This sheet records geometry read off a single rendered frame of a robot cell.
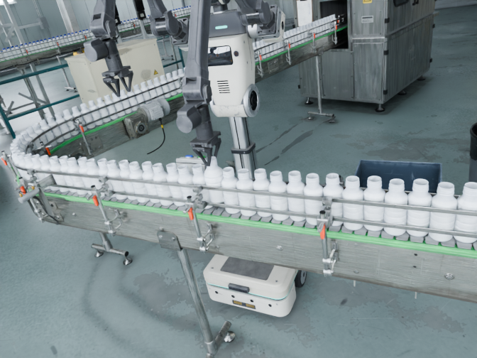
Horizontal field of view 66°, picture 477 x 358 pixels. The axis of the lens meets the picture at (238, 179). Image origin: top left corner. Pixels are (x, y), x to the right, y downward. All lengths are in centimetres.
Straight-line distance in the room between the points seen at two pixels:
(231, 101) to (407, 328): 147
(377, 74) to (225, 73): 320
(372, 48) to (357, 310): 322
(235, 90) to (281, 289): 106
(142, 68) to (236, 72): 384
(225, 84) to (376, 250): 103
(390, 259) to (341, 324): 108
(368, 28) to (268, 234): 372
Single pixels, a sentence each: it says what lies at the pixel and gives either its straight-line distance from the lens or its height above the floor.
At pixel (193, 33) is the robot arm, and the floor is 159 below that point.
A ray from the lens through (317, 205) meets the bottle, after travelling 115.
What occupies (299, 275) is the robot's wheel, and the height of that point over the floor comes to 12.
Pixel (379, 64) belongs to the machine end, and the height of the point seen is 59.
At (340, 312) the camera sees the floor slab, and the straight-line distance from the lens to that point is 227.
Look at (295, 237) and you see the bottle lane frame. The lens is 121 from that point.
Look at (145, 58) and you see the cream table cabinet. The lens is 554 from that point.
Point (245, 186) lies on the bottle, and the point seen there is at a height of 112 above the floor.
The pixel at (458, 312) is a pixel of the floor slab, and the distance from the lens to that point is 236.
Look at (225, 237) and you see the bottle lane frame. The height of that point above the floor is 91.
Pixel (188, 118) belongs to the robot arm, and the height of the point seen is 138.
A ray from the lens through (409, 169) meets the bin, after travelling 167.
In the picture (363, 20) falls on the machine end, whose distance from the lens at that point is 471.
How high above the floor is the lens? 171
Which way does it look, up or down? 28 degrees down
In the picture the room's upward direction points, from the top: 11 degrees counter-clockwise
